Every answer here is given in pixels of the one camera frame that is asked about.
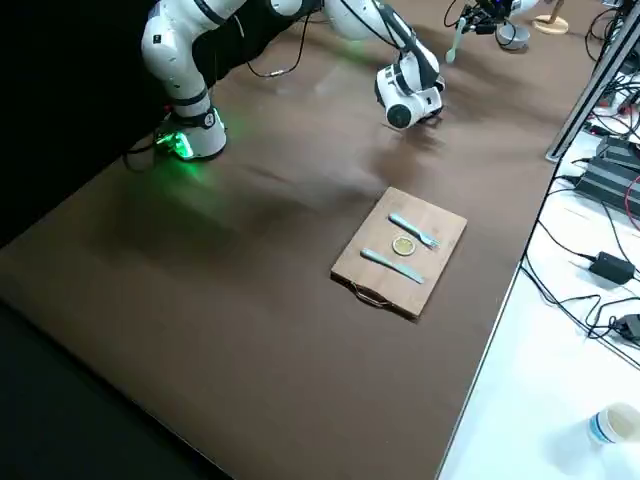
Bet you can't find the green plastic spoon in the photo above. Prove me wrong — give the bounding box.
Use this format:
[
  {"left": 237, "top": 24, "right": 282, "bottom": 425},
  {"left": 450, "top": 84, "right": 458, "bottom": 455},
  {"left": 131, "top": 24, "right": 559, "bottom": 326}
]
[{"left": 445, "top": 16, "right": 470, "bottom": 65}]

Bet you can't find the clear plastic bottle blue label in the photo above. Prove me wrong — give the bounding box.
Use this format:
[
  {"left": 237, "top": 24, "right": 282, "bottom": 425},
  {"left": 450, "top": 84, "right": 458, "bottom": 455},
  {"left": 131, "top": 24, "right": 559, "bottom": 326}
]
[{"left": 588, "top": 401, "right": 640, "bottom": 447}]

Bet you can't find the pale grey bowl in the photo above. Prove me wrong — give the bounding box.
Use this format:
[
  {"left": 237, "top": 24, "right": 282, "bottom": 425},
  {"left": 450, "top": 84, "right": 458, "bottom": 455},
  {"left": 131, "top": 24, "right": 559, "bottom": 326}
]
[{"left": 495, "top": 22, "right": 532, "bottom": 52}]

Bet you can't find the wooden cup stand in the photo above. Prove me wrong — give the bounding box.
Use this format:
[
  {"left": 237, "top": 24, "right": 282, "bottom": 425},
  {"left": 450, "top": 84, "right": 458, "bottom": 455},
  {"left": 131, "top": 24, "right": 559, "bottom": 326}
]
[{"left": 530, "top": 0, "right": 570, "bottom": 35}]

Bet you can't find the pale blue plastic fork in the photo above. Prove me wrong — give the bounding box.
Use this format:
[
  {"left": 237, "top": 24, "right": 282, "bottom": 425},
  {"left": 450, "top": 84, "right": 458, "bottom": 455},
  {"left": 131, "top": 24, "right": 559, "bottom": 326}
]
[{"left": 388, "top": 213, "right": 442, "bottom": 250}]

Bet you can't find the wooden cutting board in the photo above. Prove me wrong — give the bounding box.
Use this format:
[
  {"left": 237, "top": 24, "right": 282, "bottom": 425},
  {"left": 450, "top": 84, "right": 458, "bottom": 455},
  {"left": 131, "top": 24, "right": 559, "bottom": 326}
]
[{"left": 329, "top": 186, "right": 469, "bottom": 322}]

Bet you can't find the pale green plastic knife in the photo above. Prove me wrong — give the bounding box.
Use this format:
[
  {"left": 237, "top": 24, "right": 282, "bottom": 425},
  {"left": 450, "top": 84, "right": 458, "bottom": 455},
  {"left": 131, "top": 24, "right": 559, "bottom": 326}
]
[{"left": 360, "top": 247, "right": 426, "bottom": 286}]

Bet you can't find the black equipment box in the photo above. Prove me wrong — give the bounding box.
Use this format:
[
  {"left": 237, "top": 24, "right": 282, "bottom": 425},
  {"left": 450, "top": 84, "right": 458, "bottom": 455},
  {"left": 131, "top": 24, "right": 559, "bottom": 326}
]
[{"left": 573, "top": 133, "right": 640, "bottom": 214}]

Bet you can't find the black power adapter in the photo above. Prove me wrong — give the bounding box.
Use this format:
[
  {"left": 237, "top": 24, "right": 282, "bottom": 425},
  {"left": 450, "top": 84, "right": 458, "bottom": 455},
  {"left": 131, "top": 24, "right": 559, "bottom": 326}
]
[
  {"left": 588, "top": 251, "right": 637, "bottom": 287},
  {"left": 612, "top": 313, "right": 640, "bottom": 342}
]

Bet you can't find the aluminium frame post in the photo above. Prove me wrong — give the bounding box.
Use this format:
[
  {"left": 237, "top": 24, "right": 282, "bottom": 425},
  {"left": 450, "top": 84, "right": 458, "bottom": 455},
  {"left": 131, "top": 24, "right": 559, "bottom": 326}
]
[{"left": 544, "top": 0, "right": 640, "bottom": 162}]

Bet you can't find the long black floor cable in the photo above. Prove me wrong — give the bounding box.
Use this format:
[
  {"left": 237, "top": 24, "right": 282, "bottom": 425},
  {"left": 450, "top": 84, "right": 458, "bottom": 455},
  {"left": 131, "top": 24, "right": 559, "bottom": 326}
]
[{"left": 519, "top": 172, "right": 604, "bottom": 341}]

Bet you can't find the metal cutting board handle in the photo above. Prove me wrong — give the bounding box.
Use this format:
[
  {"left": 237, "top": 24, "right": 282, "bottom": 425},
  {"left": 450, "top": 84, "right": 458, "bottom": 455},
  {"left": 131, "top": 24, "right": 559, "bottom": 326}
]
[{"left": 349, "top": 280, "right": 394, "bottom": 309}]

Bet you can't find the red cable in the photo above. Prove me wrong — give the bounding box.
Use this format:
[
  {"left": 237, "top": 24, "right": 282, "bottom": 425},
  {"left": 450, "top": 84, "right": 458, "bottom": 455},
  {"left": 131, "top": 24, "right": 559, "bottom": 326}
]
[{"left": 623, "top": 174, "right": 640, "bottom": 224}]

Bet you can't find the black arm foot cable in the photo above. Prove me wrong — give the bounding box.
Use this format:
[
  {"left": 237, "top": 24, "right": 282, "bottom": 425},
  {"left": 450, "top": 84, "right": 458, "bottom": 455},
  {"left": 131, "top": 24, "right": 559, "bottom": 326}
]
[{"left": 123, "top": 132, "right": 174, "bottom": 174}]

